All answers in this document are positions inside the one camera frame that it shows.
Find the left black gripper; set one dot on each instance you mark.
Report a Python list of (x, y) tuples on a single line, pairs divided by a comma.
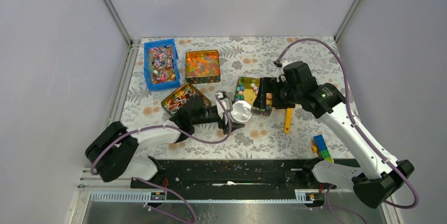
[(222, 125)]

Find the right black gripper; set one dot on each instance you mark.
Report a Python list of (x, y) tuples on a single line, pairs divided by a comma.
[(270, 85)]

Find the white jar lid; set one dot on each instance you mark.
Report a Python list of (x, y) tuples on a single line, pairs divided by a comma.
[(241, 111)]

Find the orange plastic scoop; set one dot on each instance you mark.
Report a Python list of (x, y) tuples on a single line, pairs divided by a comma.
[(287, 120)]

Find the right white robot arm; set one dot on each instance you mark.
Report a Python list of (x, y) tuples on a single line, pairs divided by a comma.
[(379, 174)]

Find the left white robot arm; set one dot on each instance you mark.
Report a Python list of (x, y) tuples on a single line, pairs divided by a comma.
[(113, 153)]

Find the tin of star candies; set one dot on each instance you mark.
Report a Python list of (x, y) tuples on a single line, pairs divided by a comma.
[(247, 90)]

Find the floral table mat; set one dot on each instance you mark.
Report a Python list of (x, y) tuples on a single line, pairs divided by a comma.
[(263, 136)]

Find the tin of lollipops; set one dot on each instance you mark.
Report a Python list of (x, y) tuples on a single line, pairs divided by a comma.
[(173, 102)]

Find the tin of orange gummies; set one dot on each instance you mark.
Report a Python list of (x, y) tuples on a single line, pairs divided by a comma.
[(203, 67)]

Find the colourful toy block stack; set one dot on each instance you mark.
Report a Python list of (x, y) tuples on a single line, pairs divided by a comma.
[(320, 148)]

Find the blue plastic candy bin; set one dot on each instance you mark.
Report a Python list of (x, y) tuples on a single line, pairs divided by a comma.
[(160, 67)]

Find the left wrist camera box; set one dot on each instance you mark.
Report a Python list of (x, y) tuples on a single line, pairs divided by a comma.
[(224, 105)]

